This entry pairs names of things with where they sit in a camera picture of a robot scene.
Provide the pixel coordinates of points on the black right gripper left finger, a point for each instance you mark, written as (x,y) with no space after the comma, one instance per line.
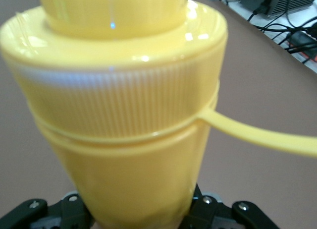
(49,214)

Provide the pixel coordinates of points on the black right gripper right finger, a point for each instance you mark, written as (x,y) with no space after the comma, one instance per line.
(223,214)

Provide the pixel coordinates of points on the yellow squeeze bottle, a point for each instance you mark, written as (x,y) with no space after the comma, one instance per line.
(123,115)

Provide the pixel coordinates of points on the grey finned power supply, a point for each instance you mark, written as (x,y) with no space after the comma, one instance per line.
(284,1)

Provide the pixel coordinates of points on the black power strip orange switch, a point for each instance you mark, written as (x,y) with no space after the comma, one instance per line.
(301,38)

